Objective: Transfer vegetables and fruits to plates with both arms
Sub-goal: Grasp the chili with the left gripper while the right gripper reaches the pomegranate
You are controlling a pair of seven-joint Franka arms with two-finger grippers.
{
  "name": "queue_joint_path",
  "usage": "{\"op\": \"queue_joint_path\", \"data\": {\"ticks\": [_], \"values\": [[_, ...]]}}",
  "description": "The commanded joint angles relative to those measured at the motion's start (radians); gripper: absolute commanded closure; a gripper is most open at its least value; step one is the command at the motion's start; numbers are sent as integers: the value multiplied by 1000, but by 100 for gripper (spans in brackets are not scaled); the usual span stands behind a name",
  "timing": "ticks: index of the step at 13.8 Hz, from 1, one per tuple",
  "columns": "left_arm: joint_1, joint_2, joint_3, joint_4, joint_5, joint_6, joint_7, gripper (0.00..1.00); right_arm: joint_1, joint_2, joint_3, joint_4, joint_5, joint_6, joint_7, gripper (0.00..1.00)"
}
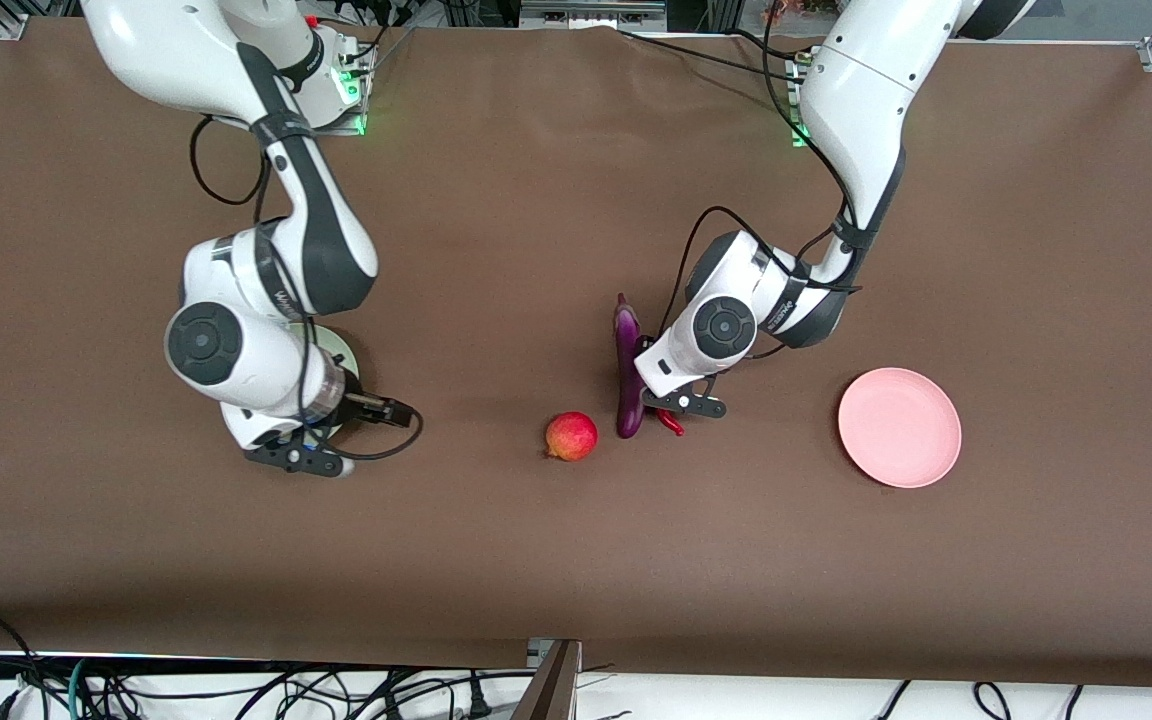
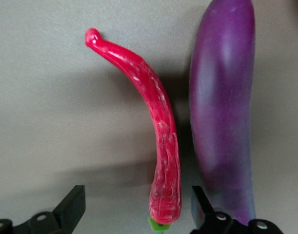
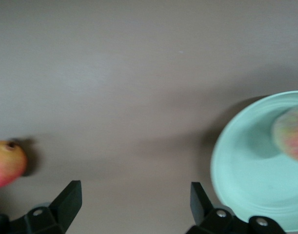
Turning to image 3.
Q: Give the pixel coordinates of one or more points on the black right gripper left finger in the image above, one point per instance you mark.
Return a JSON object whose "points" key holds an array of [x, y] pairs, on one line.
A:
{"points": [[65, 207]]}

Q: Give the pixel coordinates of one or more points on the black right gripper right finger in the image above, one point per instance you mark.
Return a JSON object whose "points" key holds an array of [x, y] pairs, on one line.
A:
{"points": [[202, 209]]}

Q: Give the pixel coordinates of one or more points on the red apple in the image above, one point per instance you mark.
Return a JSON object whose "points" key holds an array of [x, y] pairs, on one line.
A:
{"points": [[5, 163]]}

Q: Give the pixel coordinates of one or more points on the pale peach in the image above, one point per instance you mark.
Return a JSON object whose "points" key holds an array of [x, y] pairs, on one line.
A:
{"points": [[291, 134]]}

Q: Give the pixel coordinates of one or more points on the light green plate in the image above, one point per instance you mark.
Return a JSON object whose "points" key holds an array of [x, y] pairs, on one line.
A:
{"points": [[248, 175]]}

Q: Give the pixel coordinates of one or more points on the brown table cover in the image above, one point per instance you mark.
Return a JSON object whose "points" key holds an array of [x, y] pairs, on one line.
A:
{"points": [[114, 73]]}

